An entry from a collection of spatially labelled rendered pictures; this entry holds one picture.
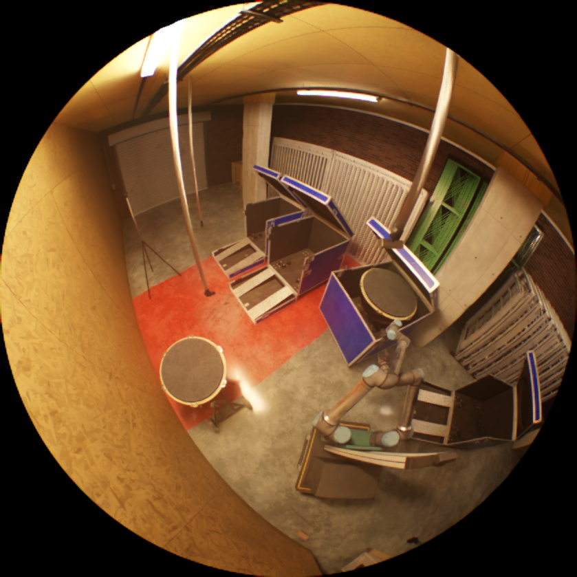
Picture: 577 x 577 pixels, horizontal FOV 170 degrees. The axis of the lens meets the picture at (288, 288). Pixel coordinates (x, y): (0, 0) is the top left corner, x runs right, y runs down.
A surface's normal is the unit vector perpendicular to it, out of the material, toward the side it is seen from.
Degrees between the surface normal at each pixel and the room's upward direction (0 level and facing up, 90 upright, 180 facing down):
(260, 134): 90
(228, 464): 0
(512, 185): 90
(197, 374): 0
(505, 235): 90
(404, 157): 90
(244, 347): 0
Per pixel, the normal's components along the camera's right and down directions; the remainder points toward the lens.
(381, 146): -0.74, 0.46
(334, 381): 0.10, -0.65
